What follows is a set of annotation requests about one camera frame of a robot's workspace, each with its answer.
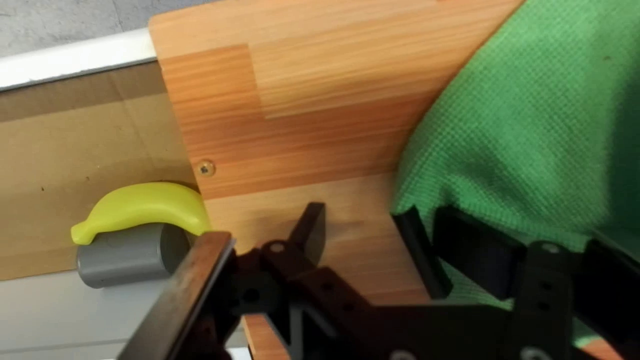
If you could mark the green microfiber towel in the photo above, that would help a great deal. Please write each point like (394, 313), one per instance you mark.
(533, 127)

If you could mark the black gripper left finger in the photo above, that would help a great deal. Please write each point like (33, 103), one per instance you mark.
(312, 230)

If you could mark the wooden butcher block countertop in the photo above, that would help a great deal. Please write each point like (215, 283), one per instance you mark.
(301, 100)

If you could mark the yellow green toy banana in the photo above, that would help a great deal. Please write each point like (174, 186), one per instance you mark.
(146, 206)

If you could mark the white toy sink basin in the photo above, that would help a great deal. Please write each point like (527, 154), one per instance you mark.
(61, 153)

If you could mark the grey cylinder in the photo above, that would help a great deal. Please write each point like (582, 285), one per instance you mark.
(126, 257)

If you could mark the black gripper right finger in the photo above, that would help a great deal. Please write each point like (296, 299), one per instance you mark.
(420, 253)

